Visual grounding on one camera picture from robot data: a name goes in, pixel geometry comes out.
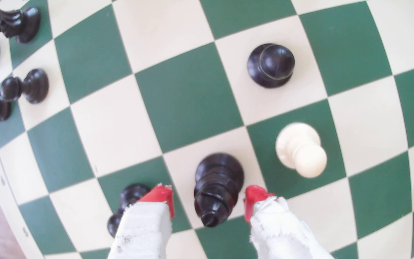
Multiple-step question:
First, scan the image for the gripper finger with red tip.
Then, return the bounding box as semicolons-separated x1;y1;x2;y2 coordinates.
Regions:
244;185;335;259
107;184;175;259

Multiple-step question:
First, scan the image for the white pawn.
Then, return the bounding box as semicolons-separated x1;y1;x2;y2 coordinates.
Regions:
275;122;328;179

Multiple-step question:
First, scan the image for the black knight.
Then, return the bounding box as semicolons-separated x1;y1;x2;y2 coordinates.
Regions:
0;4;41;44

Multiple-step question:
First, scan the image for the green white chess mat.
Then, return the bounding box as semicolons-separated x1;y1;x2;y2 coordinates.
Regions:
0;0;414;259

